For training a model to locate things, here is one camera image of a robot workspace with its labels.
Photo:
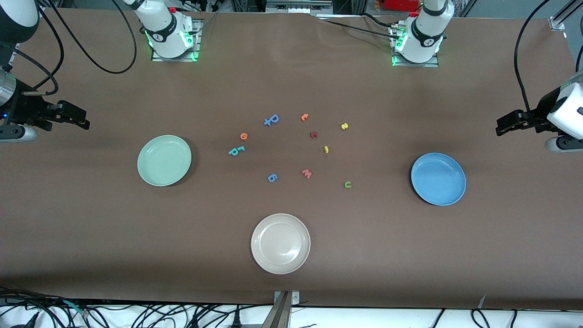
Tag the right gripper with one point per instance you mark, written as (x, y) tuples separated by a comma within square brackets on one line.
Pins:
[(23, 109)]

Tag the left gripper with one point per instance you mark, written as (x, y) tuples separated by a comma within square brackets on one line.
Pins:
[(540, 110)]

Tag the teal foam letter P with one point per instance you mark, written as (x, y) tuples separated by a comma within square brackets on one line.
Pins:
[(233, 152)]

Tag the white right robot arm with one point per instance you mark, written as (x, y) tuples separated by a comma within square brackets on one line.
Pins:
[(164, 32)]

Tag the mint green plate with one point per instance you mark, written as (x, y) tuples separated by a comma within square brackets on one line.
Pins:
[(164, 160)]

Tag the blue plate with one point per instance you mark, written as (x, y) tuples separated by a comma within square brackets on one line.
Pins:
[(438, 179)]

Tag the red box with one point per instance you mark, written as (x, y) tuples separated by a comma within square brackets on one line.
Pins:
[(401, 4)]

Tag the blue foam letter P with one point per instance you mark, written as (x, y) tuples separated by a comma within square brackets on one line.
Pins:
[(273, 118)]

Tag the blue foam number 6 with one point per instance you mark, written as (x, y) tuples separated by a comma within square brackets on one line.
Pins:
[(272, 177)]

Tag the brown table cover sheet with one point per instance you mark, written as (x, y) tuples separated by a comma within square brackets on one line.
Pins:
[(291, 82)]

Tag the pink foam letter W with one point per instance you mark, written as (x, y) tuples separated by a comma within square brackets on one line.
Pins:
[(307, 173)]

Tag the beige plate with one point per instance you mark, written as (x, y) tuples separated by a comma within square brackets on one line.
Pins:
[(280, 243)]

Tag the grey metal box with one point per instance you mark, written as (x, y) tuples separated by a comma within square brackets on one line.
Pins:
[(298, 5)]

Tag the black power plug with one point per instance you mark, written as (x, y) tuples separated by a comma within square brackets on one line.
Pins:
[(236, 320)]

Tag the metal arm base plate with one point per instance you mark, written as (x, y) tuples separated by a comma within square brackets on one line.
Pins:
[(196, 45), (432, 64)]

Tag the aluminium frame corner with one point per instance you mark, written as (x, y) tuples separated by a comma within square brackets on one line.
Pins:
[(558, 22)]

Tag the aluminium profile post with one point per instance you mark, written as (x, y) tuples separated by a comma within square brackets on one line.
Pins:
[(278, 316)]

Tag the small metal bracket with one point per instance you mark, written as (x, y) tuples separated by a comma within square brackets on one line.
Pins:
[(295, 298)]

